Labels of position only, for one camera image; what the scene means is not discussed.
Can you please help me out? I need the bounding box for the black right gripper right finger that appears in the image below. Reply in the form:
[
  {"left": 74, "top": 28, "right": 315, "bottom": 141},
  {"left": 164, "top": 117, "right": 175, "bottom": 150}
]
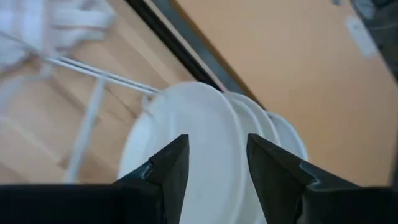
[{"left": 246, "top": 133, "right": 398, "bottom": 224}]

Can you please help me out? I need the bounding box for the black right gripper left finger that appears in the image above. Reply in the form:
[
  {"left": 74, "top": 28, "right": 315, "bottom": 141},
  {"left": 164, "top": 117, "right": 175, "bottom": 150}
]
[{"left": 0, "top": 134, "right": 190, "bottom": 224}]

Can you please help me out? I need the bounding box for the black table edge rail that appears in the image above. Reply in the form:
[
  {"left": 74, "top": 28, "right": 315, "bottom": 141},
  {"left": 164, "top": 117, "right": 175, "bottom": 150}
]
[{"left": 124, "top": 0, "right": 267, "bottom": 110}]

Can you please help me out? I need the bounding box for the white ceramic plate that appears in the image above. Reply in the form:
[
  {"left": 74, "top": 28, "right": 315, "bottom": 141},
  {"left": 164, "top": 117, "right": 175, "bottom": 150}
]
[
  {"left": 223, "top": 91, "right": 282, "bottom": 224},
  {"left": 266, "top": 111, "right": 309, "bottom": 162},
  {"left": 119, "top": 81, "right": 248, "bottom": 224}
]

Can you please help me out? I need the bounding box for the white wire dish rack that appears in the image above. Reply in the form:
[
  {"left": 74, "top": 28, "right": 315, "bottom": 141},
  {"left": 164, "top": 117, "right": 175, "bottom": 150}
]
[{"left": 0, "top": 0, "right": 163, "bottom": 184}]

